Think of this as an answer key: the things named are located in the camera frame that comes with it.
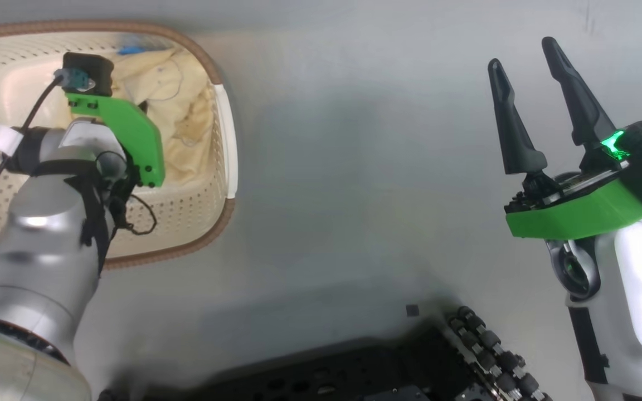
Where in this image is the cream perforated laundry basket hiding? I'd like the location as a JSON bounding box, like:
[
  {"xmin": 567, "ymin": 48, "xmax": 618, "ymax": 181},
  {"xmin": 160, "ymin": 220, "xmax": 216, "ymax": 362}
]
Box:
[{"xmin": 0, "ymin": 20, "xmax": 239, "ymax": 271}]

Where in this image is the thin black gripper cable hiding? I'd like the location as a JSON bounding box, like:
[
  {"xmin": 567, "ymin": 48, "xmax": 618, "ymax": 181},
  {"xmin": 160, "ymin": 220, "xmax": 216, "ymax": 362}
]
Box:
[{"xmin": 108, "ymin": 189, "xmax": 158, "ymax": 236}]

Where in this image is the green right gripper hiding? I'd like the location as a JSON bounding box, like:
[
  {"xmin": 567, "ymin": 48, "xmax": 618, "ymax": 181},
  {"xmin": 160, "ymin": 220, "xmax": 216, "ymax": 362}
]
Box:
[{"xmin": 487, "ymin": 37, "xmax": 642, "ymax": 240}]

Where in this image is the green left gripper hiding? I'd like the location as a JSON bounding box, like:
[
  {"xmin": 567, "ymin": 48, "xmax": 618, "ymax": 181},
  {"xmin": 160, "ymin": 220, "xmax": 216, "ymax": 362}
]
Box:
[{"xmin": 65, "ymin": 92, "xmax": 166, "ymax": 188}]

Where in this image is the cream cloth garment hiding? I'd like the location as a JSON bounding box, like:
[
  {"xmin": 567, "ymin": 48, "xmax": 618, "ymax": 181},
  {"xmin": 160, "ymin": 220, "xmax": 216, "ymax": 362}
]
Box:
[{"xmin": 110, "ymin": 47, "xmax": 217, "ymax": 185}]

